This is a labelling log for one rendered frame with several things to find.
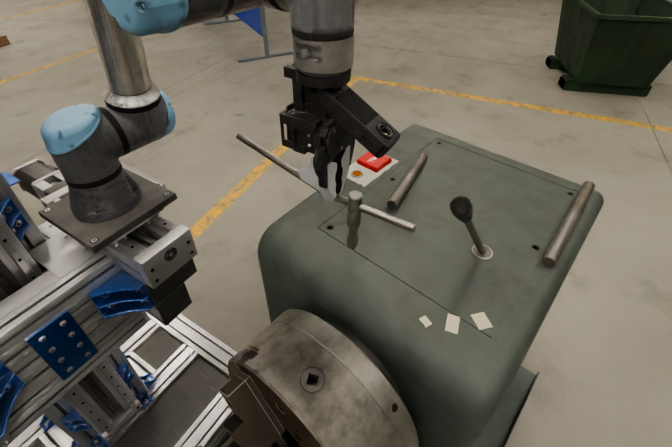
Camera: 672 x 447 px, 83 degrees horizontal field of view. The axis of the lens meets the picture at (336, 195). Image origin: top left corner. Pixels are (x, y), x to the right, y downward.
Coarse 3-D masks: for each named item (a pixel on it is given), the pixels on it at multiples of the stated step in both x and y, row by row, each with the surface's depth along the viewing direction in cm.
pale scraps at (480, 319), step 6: (420, 318) 56; (426, 318) 56; (450, 318) 56; (456, 318) 56; (474, 318) 56; (480, 318) 56; (486, 318) 56; (426, 324) 56; (450, 324) 56; (456, 324) 56; (480, 324) 56; (486, 324) 56; (450, 330) 55; (456, 330) 55
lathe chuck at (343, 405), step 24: (264, 336) 60; (288, 336) 57; (264, 360) 54; (288, 360) 54; (312, 360) 53; (336, 360) 53; (264, 384) 52; (288, 384) 51; (336, 384) 51; (360, 384) 52; (288, 408) 49; (312, 408) 49; (336, 408) 49; (360, 408) 50; (312, 432) 47; (336, 432) 48; (360, 432) 49; (384, 432) 51
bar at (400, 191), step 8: (416, 160) 86; (424, 160) 87; (416, 168) 84; (408, 176) 81; (400, 184) 79; (408, 184) 79; (400, 192) 77; (392, 200) 75; (400, 200) 76; (392, 208) 76
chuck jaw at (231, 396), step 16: (256, 352) 58; (240, 368) 58; (240, 384) 55; (240, 400) 54; (256, 400) 55; (240, 416) 54; (256, 416) 55; (272, 416) 56; (240, 432) 53; (256, 432) 55; (272, 432) 56
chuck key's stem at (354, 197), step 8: (352, 192) 58; (360, 192) 58; (352, 200) 57; (360, 200) 57; (352, 208) 58; (352, 216) 59; (360, 216) 60; (352, 224) 60; (352, 232) 62; (352, 240) 63; (352, 248) 64
